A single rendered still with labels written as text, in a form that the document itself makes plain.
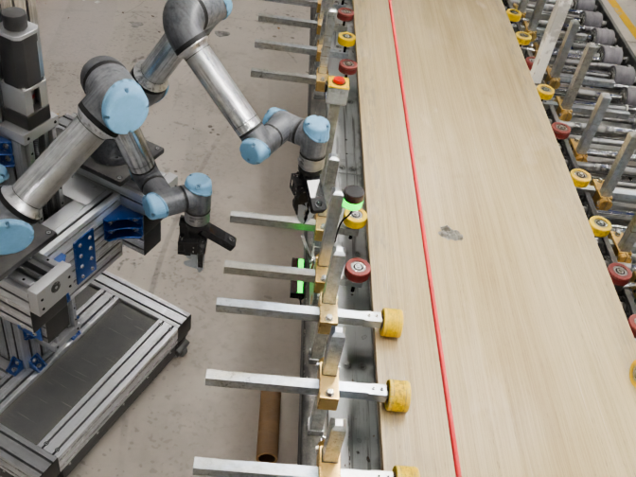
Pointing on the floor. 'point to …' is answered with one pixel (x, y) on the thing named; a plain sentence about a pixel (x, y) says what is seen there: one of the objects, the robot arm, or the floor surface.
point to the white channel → (549, 40)
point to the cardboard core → (269, 427)
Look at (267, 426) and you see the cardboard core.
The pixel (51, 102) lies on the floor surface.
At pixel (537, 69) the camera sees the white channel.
